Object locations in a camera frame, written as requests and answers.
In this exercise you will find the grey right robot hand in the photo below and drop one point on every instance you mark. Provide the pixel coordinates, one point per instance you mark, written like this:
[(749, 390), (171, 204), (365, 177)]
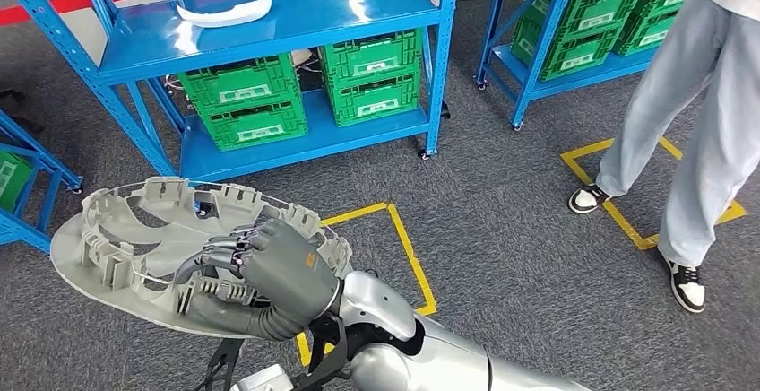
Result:
[(291, 275)]

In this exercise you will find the grey plastic wheel cover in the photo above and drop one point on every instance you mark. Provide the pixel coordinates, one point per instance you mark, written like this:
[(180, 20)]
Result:
[(71, 251)]

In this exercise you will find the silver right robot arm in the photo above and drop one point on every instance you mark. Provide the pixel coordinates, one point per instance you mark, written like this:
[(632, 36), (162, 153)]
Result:
[(427, 364)]

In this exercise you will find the white curved plastic part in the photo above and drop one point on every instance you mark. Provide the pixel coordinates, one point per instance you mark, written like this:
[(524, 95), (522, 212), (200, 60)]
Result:
[(225, 17)]

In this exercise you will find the person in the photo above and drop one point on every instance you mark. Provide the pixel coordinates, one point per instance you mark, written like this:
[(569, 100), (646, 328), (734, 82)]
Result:
[(700, 109)]

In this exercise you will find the pale wrist camera, black bracket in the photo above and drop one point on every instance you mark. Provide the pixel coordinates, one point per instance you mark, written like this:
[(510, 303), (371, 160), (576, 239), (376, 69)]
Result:
[(261, 379)]

